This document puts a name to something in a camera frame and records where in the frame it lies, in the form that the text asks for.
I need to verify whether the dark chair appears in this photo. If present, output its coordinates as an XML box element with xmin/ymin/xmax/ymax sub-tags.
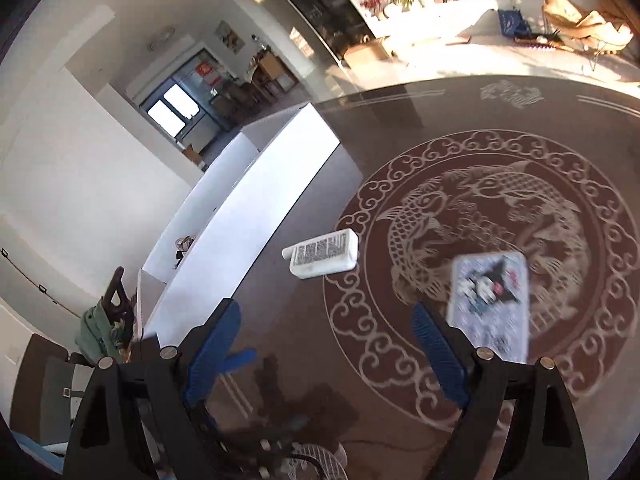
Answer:
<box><xmin>10</xmin><ymin>332</ymin><xmax>101</xmax><ymax>456</ymax></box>

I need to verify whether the green bag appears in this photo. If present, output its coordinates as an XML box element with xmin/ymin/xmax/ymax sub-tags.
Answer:
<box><xmin>75</xmin><ymin>267</ymin><xmax>136</xmax><ymax>366</ymax></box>

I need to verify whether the white television cabinet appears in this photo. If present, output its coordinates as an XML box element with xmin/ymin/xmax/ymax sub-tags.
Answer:
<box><xmin>370</xmin><ymin>0</ymin><xmax>551</xmax><ymax>46</ymax></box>

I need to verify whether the framed wall picture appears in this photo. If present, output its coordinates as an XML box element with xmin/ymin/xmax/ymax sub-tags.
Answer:
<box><xmin>215</xmin><ymin>21</ymin><xmax>246</xmax><ymax>53</ymax></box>

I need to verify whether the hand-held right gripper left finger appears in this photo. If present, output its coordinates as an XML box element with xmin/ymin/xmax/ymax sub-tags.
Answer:
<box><xmin>62</xmin><ymin>297</ymin><xmax>243</xmax><ymax>480</ymax></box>

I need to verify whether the clear printed plastic box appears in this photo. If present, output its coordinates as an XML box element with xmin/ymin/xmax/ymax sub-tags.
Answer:
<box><xmin>446</xmin><ymin>251</ymin><xmax>531</xmax><ymax>365</ymax></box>

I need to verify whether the round ceiling lamp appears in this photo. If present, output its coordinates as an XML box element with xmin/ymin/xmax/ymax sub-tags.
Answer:
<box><xmin>148</xmin><ymin>27</ymin><xmax>176</xmax><ymax>53</ymax></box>

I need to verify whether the red door poster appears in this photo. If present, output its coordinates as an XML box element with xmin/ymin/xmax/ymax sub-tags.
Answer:
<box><xmin>195</xmin><ymin>60</ymin><xmax>221</xmax><ymax>88</ymax></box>

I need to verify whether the brown cardboard box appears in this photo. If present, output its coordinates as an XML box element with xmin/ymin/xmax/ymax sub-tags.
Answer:
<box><xmin>345</xmin><ymin>37</ymin><xmax>391</xmax><ymax>68</ymax></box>

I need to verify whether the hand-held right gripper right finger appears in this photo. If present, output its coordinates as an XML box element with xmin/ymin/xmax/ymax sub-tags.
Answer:
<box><xmin>411</xmin><ymin>302</ymin><xmax>591</xmax><ymax>480</ymax></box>

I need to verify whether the orange lounge chair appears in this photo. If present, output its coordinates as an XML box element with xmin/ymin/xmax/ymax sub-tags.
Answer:
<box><xmin>541</xmin><ymin>0</ymin><xmax>635</xmax><ymax>68</ymax></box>

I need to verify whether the dark glass display cabinet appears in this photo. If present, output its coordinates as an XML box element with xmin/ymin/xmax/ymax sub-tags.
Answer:
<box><xmin>250</xmin><ymin>0</ymin><xmax>376</xmax><ymax>61</ymax></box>

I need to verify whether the blue bag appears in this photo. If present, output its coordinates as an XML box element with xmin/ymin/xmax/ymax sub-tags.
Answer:
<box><xmin>497</xmin><ymin>8</ymin><xmax>531</xmax><ymax>37</ymax></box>

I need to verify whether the white bottle with label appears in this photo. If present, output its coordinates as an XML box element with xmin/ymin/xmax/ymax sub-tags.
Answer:
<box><xmin>281</xmin><ymin>228</ymin><xmax>360</xmax><ymax>279</ymax></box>

